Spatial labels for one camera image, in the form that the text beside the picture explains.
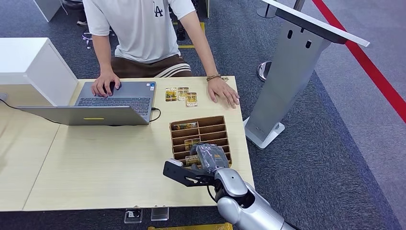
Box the white furniture block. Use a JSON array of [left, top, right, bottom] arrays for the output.
[[33, 0, 63, 23]]

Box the red floor tape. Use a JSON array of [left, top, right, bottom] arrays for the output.
[[312, 0, 406, 125]]

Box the person's left hand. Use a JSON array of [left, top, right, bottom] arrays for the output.
[[207, 77, 241, 109]]

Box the wooden card organiser box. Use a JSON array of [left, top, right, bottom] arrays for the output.
[[169, 115, 233, 169]]

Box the black chair base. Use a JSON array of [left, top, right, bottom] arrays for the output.
[[62, 0, 84, 10]]

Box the person's right hand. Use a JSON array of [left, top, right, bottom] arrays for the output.
[[91, 70, 122, 98]]

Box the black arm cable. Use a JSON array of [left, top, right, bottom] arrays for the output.
[[206, 185, 219, 204]]

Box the grey kiosk stand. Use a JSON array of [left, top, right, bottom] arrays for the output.
[[243, 0, 371, 150]]

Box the beaded bracelet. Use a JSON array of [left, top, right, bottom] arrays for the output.
[[206, 73, 230, 82]]

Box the chrome chair leg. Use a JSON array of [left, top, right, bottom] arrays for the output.
[[81, 31, 93, 50]]

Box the grey laptop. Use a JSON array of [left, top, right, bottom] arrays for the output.
[[16, 81, 157, 127]]

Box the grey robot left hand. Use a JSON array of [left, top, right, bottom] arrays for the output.
[[190, 143, 230, 174]]

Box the clear acrylic holder black insert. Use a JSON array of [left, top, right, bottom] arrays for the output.
[[124, 208, 144, 224]]

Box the white cabinet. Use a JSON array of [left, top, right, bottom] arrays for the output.
[[0, 37, 79, 107]]

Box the person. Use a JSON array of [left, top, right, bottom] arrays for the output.
[[81, 0, 241, 109]]

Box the black stand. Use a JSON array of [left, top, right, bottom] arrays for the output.
[[175, 19, 187, 42]]

